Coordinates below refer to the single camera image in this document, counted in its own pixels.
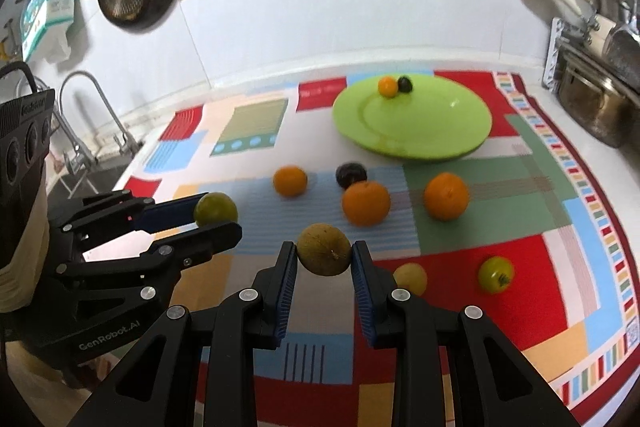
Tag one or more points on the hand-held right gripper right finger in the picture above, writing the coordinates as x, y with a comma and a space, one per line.
361, 297

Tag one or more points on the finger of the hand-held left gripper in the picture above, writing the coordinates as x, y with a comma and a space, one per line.
210, 237
165, 213

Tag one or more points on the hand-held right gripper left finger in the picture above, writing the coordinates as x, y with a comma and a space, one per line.
286, 292

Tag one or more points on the green round fruit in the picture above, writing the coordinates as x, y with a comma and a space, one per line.
216, 208

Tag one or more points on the brown round fruit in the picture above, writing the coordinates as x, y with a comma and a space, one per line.
324, 249

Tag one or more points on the large orange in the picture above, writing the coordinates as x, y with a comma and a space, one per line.
366, 203
446, 196

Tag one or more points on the small orange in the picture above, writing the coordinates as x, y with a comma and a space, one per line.
290, 181
387, 86

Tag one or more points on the dark plum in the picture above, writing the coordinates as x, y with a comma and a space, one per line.
404, 84
350, 174

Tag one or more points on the green plate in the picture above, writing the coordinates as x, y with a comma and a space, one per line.
425, 122

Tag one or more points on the yellow round fruit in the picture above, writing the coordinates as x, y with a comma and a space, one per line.
412, 278

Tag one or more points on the kitchen sink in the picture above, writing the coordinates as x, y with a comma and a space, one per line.
100, 174

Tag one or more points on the steel kitchen faucet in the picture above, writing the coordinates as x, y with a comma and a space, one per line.
107, 107

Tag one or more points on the green tomato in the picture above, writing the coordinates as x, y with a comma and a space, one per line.
496, 273

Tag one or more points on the colourful patchwork mat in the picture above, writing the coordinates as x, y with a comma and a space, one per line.
500, 217

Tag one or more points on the teal and white tissue packet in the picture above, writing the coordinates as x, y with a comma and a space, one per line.
50, 2

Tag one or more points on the large steel pot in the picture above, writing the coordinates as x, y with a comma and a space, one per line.
595, 107

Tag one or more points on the white plastic rack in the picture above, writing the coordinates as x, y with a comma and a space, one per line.
554, 52

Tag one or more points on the grey steel lid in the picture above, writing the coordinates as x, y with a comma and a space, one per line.
622, 52

